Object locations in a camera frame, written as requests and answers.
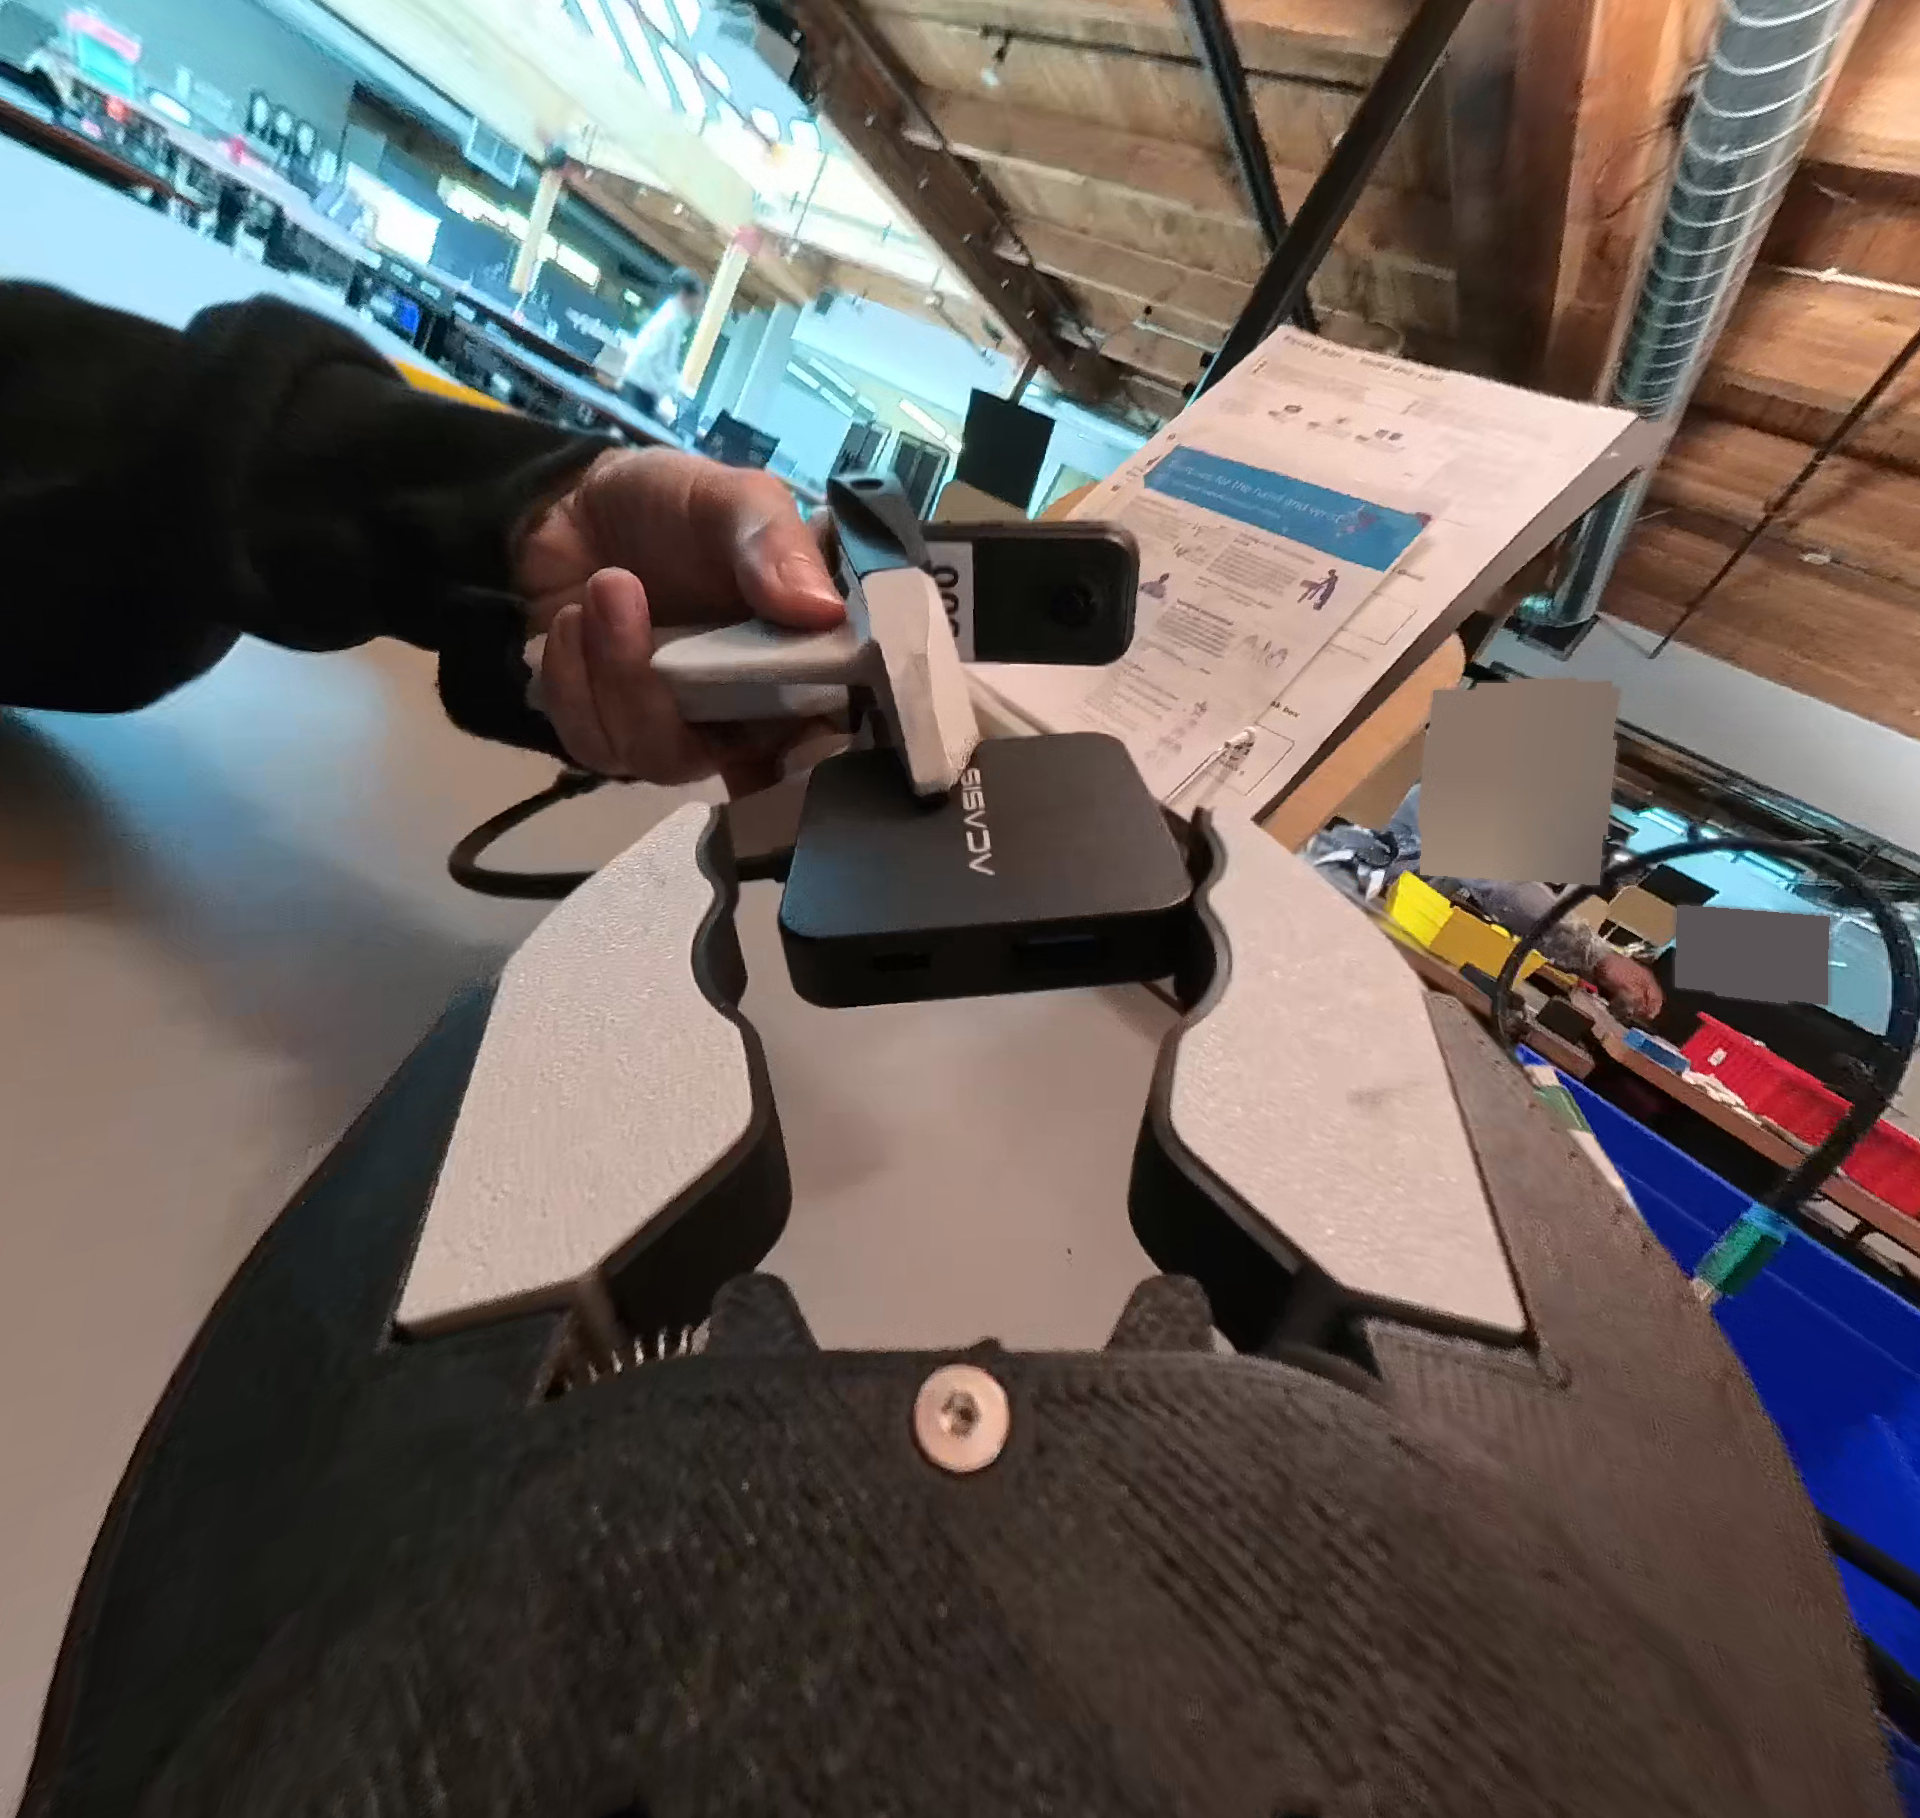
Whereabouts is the black braided green-plug cable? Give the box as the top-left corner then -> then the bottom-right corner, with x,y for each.
1497,835 -> 1920,1303

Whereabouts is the wooden document stand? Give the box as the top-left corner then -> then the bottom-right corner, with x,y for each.
1034,325 -> 1668,860

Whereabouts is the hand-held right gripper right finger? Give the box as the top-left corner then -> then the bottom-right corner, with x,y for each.
1125,804 -> 1534,1347

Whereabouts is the silver ventilation duct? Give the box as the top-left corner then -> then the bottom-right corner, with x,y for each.
1545,0 -> 1914,621

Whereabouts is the blue plastic bin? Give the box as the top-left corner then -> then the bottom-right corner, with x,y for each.
1517,1045 -> 1920,1685

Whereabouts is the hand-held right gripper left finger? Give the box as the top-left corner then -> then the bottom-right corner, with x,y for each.
394,799 -> 793,1332

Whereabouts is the black hub cable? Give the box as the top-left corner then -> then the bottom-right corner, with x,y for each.
447,764 -> 799,903

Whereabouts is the red plastic bin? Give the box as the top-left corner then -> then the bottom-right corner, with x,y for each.
1678,1011 -> 1920,1220

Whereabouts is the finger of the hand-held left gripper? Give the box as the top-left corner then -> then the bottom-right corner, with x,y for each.
868,570 -> 985,813

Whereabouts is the black monitor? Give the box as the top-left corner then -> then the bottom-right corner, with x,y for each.
954,386 -> 1060,516

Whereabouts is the black usb hub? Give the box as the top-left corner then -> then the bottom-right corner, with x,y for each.
778,732 -> 1202,1014

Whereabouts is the yellow plastic bin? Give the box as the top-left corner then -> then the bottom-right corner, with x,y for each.
1381,874 -> 1501,973

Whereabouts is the printed instruction sheet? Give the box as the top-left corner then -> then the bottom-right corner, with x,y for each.
960,325 -> 1644,815

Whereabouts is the person's left hand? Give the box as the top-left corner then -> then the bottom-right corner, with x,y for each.
518,444 -> 849,800

